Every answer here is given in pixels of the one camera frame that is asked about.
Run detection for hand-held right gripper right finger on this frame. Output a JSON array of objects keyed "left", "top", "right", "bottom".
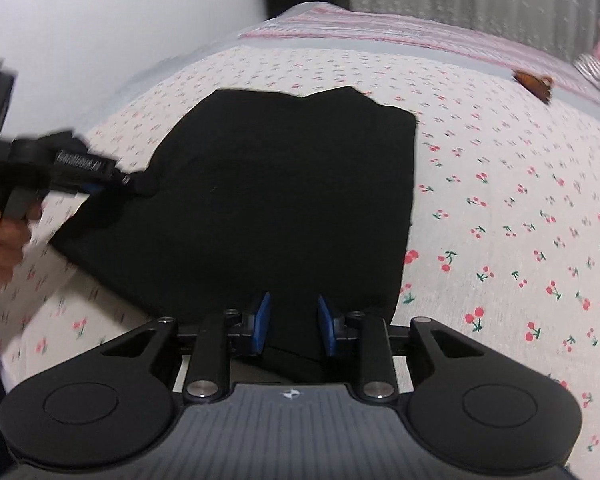
[{"left": 316, "top": 294, "right": 476, "bottom": 403}]

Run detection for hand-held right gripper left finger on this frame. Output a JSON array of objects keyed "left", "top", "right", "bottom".
[{"left": 100, "top": 291, "right": 273, "bottom": 403}]

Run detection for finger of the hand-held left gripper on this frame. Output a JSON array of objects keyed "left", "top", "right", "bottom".
[{"left": 76, "top": 170, "right": 156, "bottom": 200}]

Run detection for black pants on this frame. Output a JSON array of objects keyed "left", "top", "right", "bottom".
[{"left": 47, "top": 86, "right": 420, "bottom": 386}]

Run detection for person's left hand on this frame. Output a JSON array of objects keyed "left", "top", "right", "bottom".
[{"left": 0, "top": 199, "right": 43, "bottom": 283}]

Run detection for cherry print bed cover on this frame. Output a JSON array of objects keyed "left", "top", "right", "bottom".
[{"left": 0, "top": 45, "right": 600, "bottom": 476}]

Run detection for grey-blue bed sheet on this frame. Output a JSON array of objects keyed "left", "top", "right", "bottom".
[{"left": 105, "top": 35, "right": 600, "bottom": 126}]

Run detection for pink striped cloth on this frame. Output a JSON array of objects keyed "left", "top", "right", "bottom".
[{"left": 237, "top": 2, "right": 600, "bottom": 106}]

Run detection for brown hair claw clip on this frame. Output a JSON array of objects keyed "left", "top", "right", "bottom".
[{"left": 511, "top": 67, "right": 555, "bottom": 106}]

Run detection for brown white striped cloth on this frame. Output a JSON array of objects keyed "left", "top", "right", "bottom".
[{"left": 572, "top": 52, "right": 600, "bottom": 106}]

